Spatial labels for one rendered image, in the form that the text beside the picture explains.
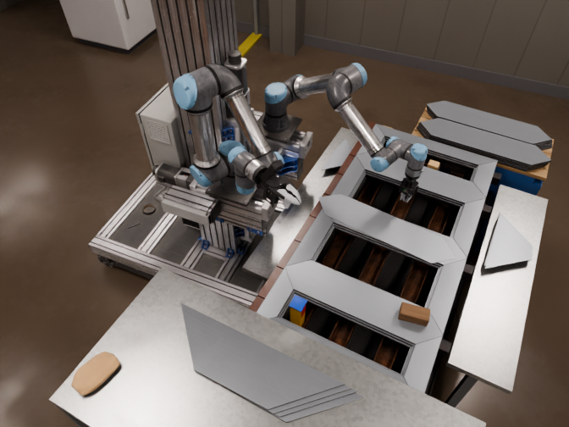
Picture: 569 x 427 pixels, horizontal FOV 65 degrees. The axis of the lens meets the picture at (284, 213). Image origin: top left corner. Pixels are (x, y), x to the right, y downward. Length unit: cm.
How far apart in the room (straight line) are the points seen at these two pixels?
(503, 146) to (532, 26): 221
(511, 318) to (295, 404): 115
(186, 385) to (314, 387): 43
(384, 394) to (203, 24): 152
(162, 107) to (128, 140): 192
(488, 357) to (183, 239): 194
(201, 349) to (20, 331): 182
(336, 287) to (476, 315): 65
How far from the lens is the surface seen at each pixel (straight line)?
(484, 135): 303
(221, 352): 167
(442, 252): 230
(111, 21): 545
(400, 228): 233
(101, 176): 402
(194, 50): 206
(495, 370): 217
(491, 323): 227
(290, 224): 249
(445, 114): 311
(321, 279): 208
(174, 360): 171
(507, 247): 251
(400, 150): 216
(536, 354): 321
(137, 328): 180
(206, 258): 297
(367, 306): 204
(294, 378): 162
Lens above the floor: 258
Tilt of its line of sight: 48 degrees down
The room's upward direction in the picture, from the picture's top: straight up
